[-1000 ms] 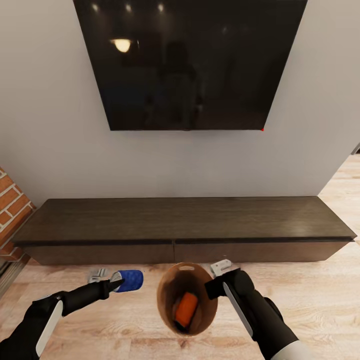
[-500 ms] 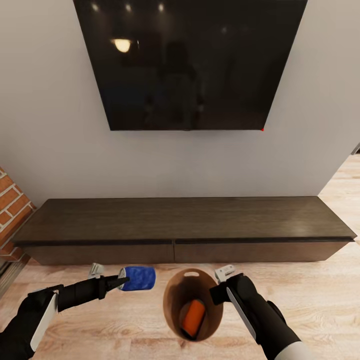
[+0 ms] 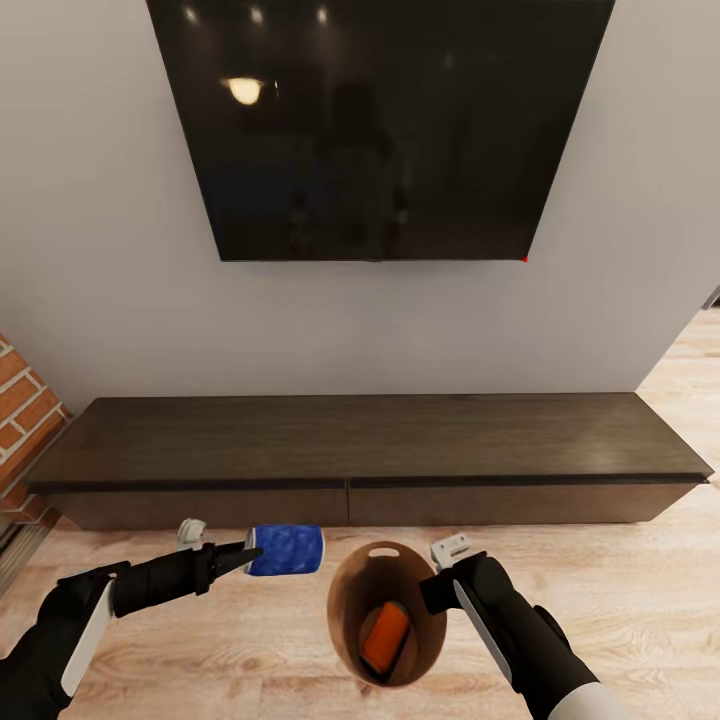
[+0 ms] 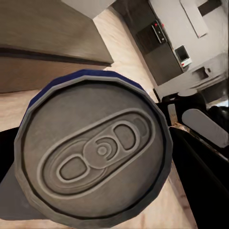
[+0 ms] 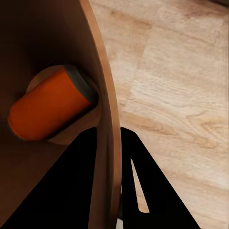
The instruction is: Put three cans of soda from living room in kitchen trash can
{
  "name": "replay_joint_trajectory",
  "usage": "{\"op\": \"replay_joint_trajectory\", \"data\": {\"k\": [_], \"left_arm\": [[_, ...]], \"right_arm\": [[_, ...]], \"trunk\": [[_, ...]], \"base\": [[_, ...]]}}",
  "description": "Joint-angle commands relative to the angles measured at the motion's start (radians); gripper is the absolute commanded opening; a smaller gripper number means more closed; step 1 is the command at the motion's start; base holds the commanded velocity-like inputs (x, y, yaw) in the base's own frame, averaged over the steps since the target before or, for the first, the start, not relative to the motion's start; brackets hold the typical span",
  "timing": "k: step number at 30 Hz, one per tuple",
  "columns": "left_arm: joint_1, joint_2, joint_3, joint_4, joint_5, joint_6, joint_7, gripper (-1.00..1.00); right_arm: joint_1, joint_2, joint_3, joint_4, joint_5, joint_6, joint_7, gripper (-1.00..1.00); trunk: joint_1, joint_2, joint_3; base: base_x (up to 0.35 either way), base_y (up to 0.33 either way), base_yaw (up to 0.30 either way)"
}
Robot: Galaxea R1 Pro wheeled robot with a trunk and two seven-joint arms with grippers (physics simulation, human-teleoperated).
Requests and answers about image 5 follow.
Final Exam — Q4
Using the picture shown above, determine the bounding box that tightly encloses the trash can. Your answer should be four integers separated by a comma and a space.
0, 0, 122, 229

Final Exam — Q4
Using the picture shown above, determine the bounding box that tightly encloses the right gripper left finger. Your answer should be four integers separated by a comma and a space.
1, 127, 97, 229

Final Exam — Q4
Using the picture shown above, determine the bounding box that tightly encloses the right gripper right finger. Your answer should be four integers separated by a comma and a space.
120, 126, 200, 229

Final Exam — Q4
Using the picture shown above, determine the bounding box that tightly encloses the can of soda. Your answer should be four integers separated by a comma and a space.
6, 63, 97, 143

